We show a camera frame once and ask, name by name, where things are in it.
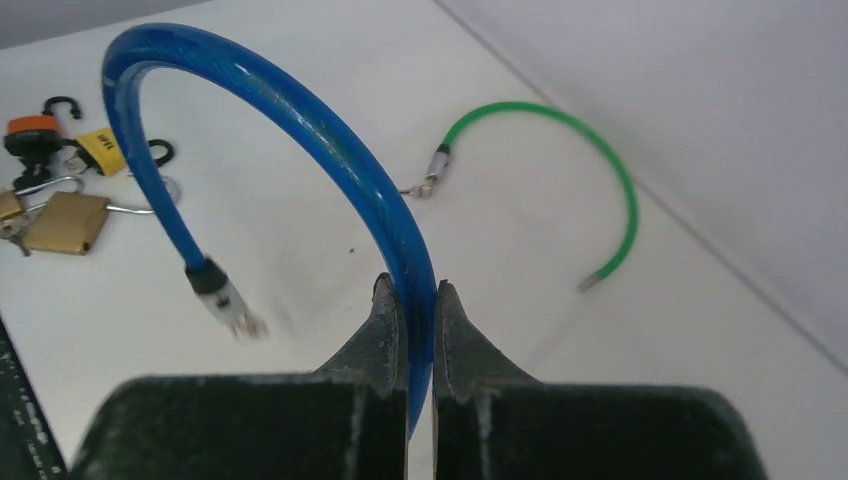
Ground blue cable lock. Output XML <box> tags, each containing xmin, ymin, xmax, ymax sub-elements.
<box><xmin>101</xmin><ymin>23</ymin><xmax>437</xmax><ymax>431</ymax></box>

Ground green lock silver keys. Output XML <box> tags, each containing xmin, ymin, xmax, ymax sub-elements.
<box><xmin>399</xmin><ymin>184</ymin><xmax>434</xmax><ymax>199</ymax></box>

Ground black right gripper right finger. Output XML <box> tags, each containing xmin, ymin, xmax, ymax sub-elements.
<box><xmin>433</xmin><ymin>281</ymin><xmax>767</xmax><ymax>479</ymax></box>

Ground small brass padlock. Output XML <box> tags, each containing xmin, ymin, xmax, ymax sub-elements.
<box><xmin>1</xmin><ymin>175</ymin><xmax>85</xmax><ymax>221</ymax></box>

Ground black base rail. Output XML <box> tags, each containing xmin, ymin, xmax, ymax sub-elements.
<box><xmin>1</xmin><ymin>328</ymin><xmax>68</xmax><ymax>479</ymax></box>

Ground large brass padlock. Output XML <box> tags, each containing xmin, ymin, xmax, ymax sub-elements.
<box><xmin>23</xmin><ymin>192</ymin><xmax>154</xmax><ymax>256</ymax></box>

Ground yellow tag padlock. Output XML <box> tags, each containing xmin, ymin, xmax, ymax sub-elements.
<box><xmin>62</xmin><ymin>128</ymin><xmax>128</xmax><ymax>177</ymax></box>

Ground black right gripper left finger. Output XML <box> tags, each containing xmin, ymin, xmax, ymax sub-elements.
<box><xmin>70</xmin><ymin>274</ymin><xmax>408</xmax><ymax>479</ymax></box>

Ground orange black padlock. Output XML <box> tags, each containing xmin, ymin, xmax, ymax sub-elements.
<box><xmin>3</xmin><ymin>96</ymin><xmax>83</xmax><ymax>189</ymax></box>

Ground green cable lock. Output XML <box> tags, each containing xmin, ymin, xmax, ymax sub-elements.
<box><xmin>420</xmin><ymin>101</ymin><xmax>640</xmax><ymax>292</ymax></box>

